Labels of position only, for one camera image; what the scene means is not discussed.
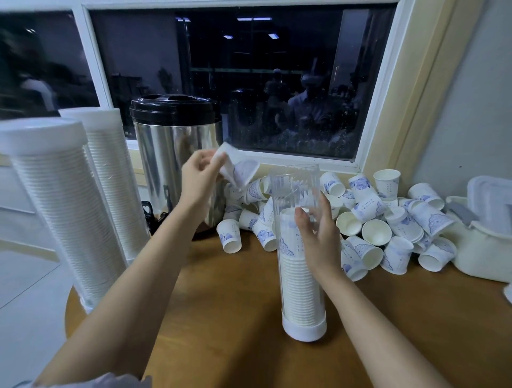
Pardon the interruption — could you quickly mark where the person's left hand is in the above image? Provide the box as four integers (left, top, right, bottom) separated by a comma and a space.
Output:
178, 149, 228, 223

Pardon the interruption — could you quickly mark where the translucent plastic box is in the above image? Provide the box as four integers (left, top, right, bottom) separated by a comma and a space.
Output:
444, 196, 512, 283

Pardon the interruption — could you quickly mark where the stainless steel water dispenser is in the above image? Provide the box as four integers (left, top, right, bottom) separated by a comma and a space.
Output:
130, 94, 226, 235

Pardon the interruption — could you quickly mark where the single blue-printed paper cup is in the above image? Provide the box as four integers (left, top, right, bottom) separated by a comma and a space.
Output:
213, 142, 261, 190

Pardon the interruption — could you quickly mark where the pile of paper cups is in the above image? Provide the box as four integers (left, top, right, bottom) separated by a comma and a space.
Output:
216, 168, 459, 282

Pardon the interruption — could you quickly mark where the person's right forearm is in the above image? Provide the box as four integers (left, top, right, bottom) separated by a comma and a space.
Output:
318, 268, 453, 388

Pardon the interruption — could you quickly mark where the nested stack of paper cups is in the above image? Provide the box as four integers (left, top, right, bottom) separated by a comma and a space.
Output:
8, 152, 126, 305
83, 128, 150, 258
277, 209, 326, 327

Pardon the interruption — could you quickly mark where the person's right hand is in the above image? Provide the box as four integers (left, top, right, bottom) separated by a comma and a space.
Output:
293, 192, 343, 285

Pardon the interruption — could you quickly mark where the white framed window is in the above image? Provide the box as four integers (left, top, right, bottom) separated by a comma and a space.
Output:
0, 0, 481, 177

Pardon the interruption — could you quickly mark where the person's left forearm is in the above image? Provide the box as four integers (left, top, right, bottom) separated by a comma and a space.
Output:
36, 209, 201, 385

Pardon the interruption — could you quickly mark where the white plastic lid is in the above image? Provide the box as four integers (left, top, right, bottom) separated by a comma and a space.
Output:
466, 176, 512, 238

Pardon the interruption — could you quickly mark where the person's grey shirt sleeve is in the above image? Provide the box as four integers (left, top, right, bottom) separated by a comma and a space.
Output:
14, 371, 153, 388

